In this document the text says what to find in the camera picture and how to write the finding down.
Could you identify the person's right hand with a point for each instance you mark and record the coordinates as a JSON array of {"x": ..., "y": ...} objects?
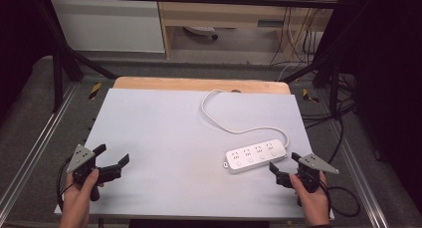
[{"x": 312, "y": 199}]

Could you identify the person's left hand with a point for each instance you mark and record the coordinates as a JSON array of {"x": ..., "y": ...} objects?
[{"x": 78, "y": 196}]

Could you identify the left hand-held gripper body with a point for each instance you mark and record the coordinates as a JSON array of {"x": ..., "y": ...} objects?
[{"x": 80, "y": 159}]

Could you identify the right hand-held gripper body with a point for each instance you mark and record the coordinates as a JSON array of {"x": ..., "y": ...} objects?
[{"x": 313, "y": 164}]

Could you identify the grey floor power strip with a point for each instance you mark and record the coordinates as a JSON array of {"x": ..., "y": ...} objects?
[{"x": 200, "y": 30}]

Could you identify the aluminium rail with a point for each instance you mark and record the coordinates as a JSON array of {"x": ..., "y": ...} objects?
[
  {"x": 360, "y": 175},
  {"x": 40, "y": 141}
]

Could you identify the black metal stand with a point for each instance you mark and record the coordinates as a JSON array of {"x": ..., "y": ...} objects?
[
  {"x": 333, "y": 75},
  {"x": 61, "y": 62}
]

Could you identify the white cabinet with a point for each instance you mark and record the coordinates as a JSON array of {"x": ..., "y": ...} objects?
[{"x": 106, "y": 25}]

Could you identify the wooden table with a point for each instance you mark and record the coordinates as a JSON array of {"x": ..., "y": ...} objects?
[{"x": 199, "y": 84}]

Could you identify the white power strip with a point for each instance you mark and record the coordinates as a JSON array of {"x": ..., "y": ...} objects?
[{"x": 255, "y": 155}]

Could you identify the wooden desk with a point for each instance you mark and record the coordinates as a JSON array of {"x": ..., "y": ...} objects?
[{"x": 219, "y": 17}]

